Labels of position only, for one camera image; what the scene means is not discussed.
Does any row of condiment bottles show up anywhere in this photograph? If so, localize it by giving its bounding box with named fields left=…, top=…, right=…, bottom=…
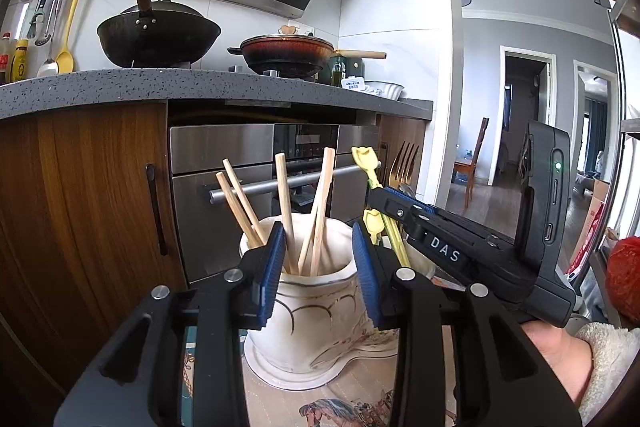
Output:
left=0, top=32, right=31, bottom=85

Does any grey kitchen tool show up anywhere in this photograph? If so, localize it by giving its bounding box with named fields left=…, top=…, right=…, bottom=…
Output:
left=27, top=0, right=53, bottom=46

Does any white door frame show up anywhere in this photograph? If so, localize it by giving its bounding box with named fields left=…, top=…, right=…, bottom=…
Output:
left=572, top=59, right=618, bottom=188
left=500, top=47, right=557, bottom=208

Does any wide wooden lower cabinet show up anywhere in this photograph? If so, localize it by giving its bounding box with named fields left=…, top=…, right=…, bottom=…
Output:
left=0, top=102, right=188, bottom=388

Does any metal ladle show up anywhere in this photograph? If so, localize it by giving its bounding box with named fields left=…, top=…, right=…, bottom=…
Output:
left=36, top=0, right=68, bottom=78

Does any wooden chopstick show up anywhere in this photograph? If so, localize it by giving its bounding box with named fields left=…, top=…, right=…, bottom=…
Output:
left=309, top=147, right=337, bottom=278
left=222, top=158, right=268, bottom=245
left=274, top=153, right=296, bottom=275
left=215, top=172, right=263, bottom=250
left=297, top=197, right=323, bottom=277

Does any green kitchen appliance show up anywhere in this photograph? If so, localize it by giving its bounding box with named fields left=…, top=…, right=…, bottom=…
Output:
left=327, top=54, right=368, bottom=90

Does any red-brown frying pan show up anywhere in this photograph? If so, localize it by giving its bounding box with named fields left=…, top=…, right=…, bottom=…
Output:
left=227, top=34, right=387, bottom=78

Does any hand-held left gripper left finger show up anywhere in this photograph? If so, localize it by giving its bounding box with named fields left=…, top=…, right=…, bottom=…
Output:
left=52, top=223, right=287, bottom=427

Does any narrow wooden lower cabinet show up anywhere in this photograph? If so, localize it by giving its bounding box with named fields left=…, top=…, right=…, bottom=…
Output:
left=375, top=114, right=428, bottom=202

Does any white ceramic tray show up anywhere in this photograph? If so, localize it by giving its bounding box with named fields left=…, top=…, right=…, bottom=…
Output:
left=242, top=327, right=401, bottom=390

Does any grey stone countertop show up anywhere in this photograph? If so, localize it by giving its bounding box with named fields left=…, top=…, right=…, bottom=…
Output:
left=0, top=68, right=433, bottom=120

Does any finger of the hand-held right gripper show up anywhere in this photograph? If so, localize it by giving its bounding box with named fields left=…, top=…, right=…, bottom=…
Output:
left=367, top=191, right=427, bottom=239
left=387, top=187, right=435, bottom=214

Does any black wok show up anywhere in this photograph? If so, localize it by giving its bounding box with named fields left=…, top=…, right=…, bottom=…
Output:
left=96, top=0, right=222, bottom=68

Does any wooden chair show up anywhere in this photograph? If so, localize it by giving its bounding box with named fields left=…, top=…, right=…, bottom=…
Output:
left=454, top=117, right=491, bottom=210

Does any gas stove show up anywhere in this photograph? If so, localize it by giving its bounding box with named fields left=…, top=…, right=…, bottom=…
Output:
left=120, top=59, right=326, bottom=82

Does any person's right forearm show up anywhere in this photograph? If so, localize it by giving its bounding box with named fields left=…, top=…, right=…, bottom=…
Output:
left=520, top=319, right=640, bottom=425

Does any stainless steel built-in oven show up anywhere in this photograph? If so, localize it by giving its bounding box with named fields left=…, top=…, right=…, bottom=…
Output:
left=167, top=123, right=383, bottom=285

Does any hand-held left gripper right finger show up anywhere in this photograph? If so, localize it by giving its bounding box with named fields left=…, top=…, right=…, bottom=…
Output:
left=351, top=221, right=583, bottom=427

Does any yellow cooking spoon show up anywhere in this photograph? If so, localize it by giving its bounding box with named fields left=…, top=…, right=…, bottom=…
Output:
left=54, top=0, right=86, bottom=74

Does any white ceramic utensil holder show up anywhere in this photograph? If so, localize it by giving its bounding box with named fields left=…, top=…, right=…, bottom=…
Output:
left=239, top=214, right=373, bottom=375

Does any brown pan lid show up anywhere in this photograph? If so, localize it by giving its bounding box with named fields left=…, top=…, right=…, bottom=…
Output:
left=242, top=25, right=333, bottom=44

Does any gold fork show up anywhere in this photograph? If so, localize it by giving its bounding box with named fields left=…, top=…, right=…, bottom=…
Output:
left=387, top=141, right=422, bottom=202

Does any blue curtain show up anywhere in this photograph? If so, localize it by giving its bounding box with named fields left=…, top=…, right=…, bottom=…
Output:
left=585, top=99, right=608, bottom=172

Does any red knit cloth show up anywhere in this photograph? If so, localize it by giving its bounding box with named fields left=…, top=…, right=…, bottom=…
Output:
left=605, top=236, right=640, bottom=313

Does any yellow tulip-topped plastic utensil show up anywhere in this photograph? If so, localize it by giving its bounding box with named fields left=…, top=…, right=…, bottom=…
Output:
left=362, top=208, right=388, bottom=248
left=350, top=146, right=412, bottom=269

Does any red and white cardboard box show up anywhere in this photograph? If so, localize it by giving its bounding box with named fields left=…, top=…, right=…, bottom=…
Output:
left=567, top=179, right=621, bottom=278

